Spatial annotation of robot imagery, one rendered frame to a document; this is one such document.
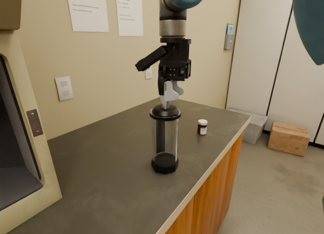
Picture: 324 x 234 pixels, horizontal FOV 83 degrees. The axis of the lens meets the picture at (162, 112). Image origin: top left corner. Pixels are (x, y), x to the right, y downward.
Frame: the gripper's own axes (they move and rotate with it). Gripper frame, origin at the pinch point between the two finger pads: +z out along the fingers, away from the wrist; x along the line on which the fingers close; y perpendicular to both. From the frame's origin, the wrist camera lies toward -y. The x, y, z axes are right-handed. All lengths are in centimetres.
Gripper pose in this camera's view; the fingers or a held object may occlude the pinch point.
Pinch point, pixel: (165, 103)
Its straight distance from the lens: 60.8
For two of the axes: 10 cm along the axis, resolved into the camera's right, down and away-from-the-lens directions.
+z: 0.0, 9.2, 3.8
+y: 9.2, 1.4, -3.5
